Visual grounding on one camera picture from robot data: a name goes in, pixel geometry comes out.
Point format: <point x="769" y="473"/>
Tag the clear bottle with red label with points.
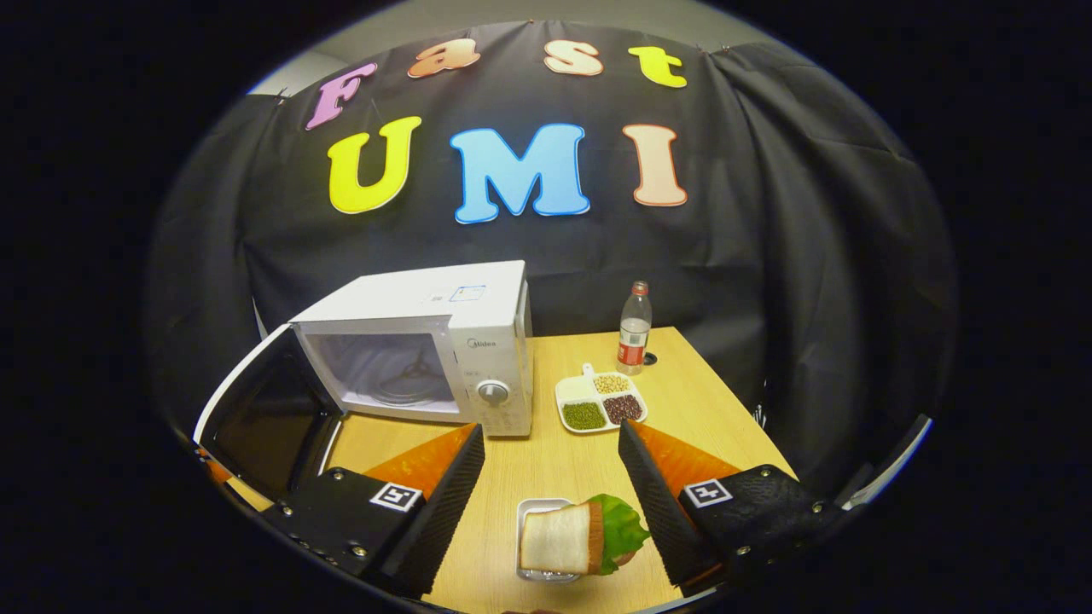
<point x="633" y="341"/>

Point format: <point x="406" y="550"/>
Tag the bread sandwich with lettuce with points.
<point x="554" y="537"/>

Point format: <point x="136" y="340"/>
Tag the pile of dark red beans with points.
<point x="623" y="408"/>

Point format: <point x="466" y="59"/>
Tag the glass turntable plate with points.
<point x="409" y="388"/>

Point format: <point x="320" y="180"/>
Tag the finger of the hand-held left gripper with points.
<point x="215" y="467"/>

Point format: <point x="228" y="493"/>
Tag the white divided plate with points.
<point x="573" y="390"/>

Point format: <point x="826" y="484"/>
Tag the pile of yellow soybeans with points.
<point x="612" y="384"/>

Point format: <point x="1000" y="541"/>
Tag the small white tray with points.
<point x="537" y="506"/>

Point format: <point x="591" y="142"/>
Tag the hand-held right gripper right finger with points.
<point x="661" y="520"/>

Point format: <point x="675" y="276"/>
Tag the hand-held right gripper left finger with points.
<point x="444" y="520"/>

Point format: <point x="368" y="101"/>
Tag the black backdrop cloth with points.
<point x="768" y="256"/>

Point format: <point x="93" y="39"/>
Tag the pile of green beans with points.
<point x="584" y="416"/>

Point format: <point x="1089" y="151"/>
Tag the white microwave oven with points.
<point x="409" y="298"/>

